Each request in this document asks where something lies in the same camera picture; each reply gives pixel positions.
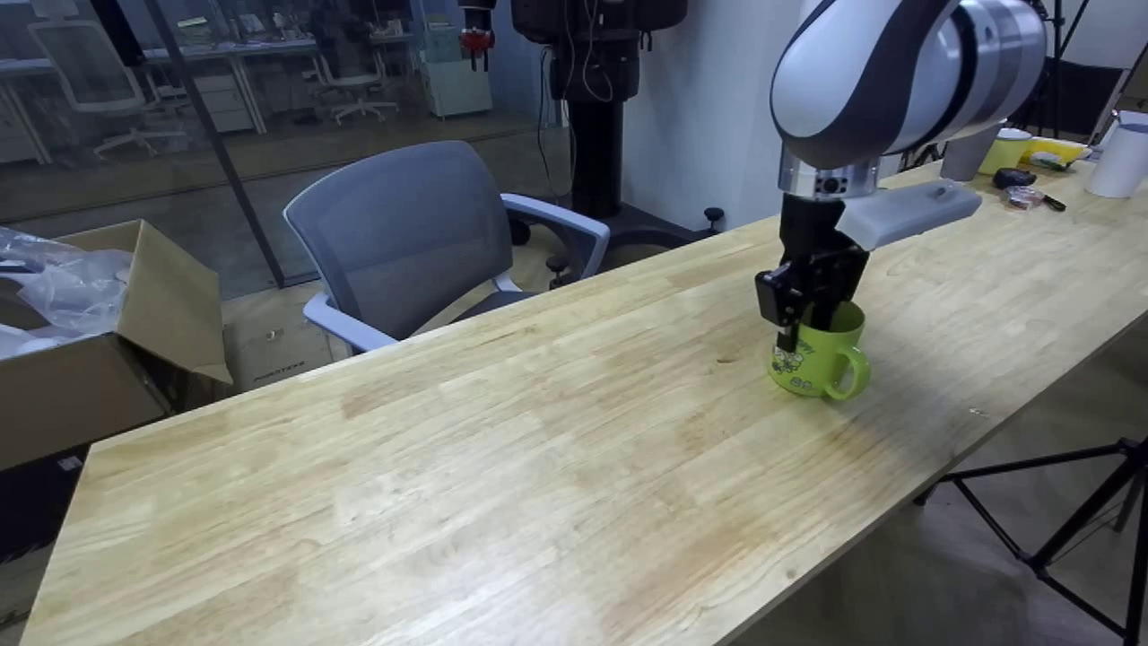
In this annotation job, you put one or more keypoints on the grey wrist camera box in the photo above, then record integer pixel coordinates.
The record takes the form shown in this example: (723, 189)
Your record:
(886, 217)

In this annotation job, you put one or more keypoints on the green plastic mug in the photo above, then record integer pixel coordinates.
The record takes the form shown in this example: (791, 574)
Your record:
(825, 360)

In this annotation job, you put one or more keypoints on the black robot pedestal stand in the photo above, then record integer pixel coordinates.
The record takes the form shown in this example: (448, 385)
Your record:
(592, 69)

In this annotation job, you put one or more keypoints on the grey mesh office chair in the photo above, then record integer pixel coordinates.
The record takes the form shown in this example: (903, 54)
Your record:
(402, 234)

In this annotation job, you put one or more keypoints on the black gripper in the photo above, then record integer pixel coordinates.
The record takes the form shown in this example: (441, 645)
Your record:
(817, 275)

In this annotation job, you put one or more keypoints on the black tripod stand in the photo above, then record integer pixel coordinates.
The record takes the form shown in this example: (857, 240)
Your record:
(1129, 474)

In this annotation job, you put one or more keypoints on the open cardboard box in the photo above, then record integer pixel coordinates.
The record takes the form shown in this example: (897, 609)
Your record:
(159, 358)

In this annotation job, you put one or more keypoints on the clear plastic packing wrap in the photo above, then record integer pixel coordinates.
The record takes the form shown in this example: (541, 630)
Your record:
(74, 292)

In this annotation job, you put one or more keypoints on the yellow tape dispenser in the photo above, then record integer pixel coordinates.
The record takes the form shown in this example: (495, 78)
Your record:
(1015, 150)

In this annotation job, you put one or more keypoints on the white cylindrical container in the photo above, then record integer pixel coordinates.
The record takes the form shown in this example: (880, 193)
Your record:
(1120, 156)

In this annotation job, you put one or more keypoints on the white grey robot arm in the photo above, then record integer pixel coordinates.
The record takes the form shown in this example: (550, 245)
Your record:
(855, 83)

